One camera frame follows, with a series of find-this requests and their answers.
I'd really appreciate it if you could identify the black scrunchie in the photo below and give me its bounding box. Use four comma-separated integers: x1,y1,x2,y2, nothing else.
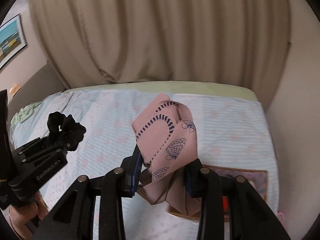
47,112,86,151

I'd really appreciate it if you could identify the pink patterned cloth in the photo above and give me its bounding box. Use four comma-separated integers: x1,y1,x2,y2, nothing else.
132,94,201,216

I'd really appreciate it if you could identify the orange fluffy pompom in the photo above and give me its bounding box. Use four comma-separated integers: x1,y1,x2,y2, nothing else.
222,196,229,213

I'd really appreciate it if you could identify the person's left hand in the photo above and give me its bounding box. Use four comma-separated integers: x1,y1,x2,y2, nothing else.
9,191,49,239

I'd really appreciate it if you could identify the cardboard box pink lining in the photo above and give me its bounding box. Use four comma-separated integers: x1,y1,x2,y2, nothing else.
168,164,269,222

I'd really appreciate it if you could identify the green crumpled cloth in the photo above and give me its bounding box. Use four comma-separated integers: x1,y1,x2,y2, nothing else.
10,102,42,129

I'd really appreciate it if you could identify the grey headboard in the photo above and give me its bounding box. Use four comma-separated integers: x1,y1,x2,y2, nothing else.
8,63,68,122

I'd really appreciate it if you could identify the light blue patterned blanket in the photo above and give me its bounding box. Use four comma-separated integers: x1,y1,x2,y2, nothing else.
10,89,279,239

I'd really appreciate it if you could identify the beige curtain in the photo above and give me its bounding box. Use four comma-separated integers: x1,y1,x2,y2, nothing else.
26,0,292,91

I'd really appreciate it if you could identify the green bed sheet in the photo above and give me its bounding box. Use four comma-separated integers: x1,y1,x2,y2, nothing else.
66,81,258,101

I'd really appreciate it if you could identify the framed wall picture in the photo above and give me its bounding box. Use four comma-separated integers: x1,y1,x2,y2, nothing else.
0,14,27,69

